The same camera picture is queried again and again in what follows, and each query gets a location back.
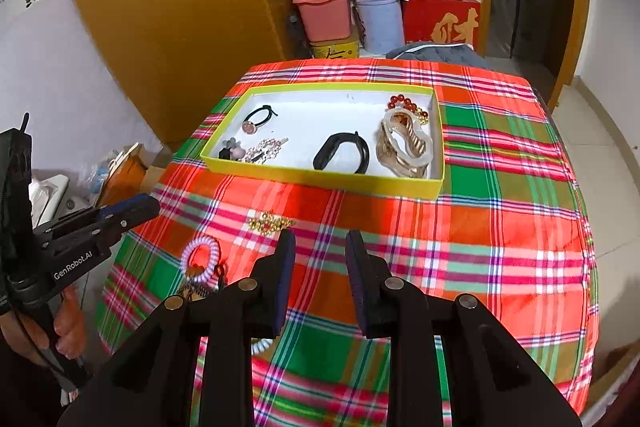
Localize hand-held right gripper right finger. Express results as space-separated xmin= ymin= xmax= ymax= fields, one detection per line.
xmin=346 ymin=229 xmax=583 ymax=427

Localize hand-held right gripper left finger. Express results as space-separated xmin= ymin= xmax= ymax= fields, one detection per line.
xmin=57 ymin=229 xmax=297 ymax=427

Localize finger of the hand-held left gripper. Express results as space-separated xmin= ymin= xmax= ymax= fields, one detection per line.
xmin=95 ymin=193 xmax=161 ymax=232
xmin=32 ymin=202 xmax=121 ymax=238

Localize white spiral hair tie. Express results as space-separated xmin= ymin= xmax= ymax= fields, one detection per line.
xmin=250 ymin=336 xmax=276 ymax=358

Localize black hair tie with pompoms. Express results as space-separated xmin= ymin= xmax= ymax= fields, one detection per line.
xmin=217 ymin=138 xmax=246 ymax=162

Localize black wristband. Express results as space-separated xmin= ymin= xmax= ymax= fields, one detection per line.
xmin=312 ymin=132 xmax=371 ymax=175

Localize rhinestone hair clip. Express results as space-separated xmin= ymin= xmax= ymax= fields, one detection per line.
xmin=245 ymin=136 xmax=290 ymax=164

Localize black hair tie round charm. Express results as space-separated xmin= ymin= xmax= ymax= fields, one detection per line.
xmin=242 ymin=104 xmax=278 ymax=134

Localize yellow cardboard box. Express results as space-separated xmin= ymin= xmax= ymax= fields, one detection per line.
xmin=199 ymin=82 xmax=446 ymax=200

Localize clear hair claw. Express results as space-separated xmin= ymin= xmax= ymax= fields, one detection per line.
xmin=376 ymin=107 xmax=433 ymax=178

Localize red bead bracelet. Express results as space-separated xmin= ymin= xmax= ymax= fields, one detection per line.
xmin=385 ymin=93 xmax=431 ymax=125

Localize person's left hand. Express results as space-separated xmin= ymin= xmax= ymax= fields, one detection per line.
xmin=0 ymin=284 xmax=88 ymax=368

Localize orange bag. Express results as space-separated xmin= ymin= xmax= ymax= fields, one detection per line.
xmin=97 ymin=152 xmax=151 ymax=208

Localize small cardboard box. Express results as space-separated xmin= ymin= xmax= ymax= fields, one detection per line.
xmin=140 ymin=162 xmax=173 ymax=195

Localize red green plaid tablecloth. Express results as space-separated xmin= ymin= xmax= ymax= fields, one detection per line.
xmin=95 ymin=57 xmax=601 ymax=427

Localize wooden wardrobe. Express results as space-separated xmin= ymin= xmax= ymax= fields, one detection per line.
xmin=54 ymin=0 xmax=301 ymax=148

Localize yellow box with dark print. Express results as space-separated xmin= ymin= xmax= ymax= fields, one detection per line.
xmin=309 ymin=38 xmax=361 ymax=60

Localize grey quilted jacket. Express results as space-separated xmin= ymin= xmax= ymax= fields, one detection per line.
xmin=386 ymin=41 xmax=493 ymax=70

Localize blue bucket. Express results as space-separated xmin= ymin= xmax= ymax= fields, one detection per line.
xmin=355 ymin=0 xmax=406 ymax=54

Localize pink plastic bin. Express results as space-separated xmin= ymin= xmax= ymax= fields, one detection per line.
xmin=292 ymin=0 xmax=353 ymax=44

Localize red gift box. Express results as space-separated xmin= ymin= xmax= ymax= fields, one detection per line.
xmin=402 ymin=0 xmax=482 ymax=52

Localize brown wooden door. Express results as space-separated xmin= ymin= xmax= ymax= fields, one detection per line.
xmin=542 ymin=0 xmax=591 ymax=112

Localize gold chain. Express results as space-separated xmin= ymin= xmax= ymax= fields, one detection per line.
xmin=249 ymin=209 xmax=297 ymax=235

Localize purple spiral hair tie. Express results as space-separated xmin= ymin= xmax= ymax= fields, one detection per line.
xmin=182 ymin=237 xmax=222 ymax=283

